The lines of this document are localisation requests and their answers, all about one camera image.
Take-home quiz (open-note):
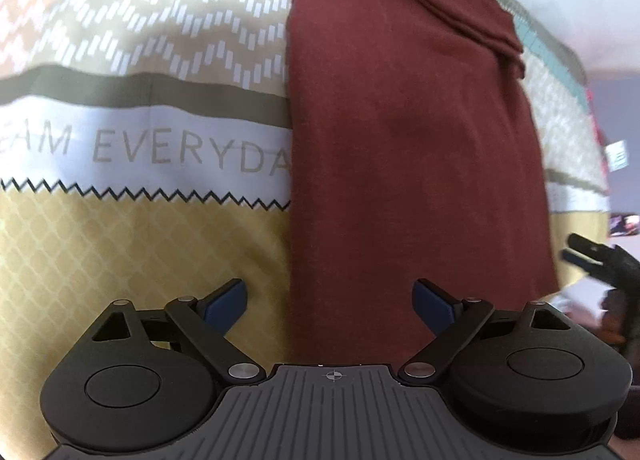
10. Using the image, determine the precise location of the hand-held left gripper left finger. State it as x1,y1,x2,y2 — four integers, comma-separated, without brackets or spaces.
91,279,267,382

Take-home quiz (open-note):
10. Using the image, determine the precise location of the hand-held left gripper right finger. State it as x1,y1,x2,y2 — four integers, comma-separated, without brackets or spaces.
399,279,575,382

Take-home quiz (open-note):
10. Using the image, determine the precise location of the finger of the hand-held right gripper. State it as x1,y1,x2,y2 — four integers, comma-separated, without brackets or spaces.
567,233,615,261
561,249,608,283

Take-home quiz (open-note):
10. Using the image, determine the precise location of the dark red sweater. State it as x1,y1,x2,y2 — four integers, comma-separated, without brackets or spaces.
286,0,561,372

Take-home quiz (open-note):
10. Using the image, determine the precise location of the white paper sheet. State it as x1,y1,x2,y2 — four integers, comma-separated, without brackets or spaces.
604,140,632,172

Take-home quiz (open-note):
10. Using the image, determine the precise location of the patterned bed blanket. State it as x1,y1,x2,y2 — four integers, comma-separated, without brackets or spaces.
0,0,615,443

